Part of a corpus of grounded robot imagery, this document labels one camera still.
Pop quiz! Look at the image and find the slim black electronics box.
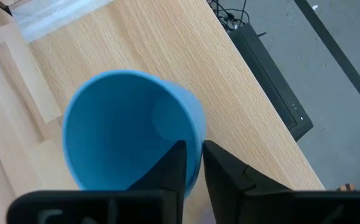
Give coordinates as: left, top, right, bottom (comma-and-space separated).
228, 22, 314, 142

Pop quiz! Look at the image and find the black floor cable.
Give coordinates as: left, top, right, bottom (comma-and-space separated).
207, 0, 251, 32

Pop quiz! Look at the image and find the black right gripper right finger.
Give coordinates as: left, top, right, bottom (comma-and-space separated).
202, 139, 360, 224

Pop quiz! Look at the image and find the blue plastic cup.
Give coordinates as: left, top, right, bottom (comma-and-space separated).
62, 68, 207, 198

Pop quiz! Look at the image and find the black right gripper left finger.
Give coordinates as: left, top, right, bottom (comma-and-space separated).
6, 139, 188, 224

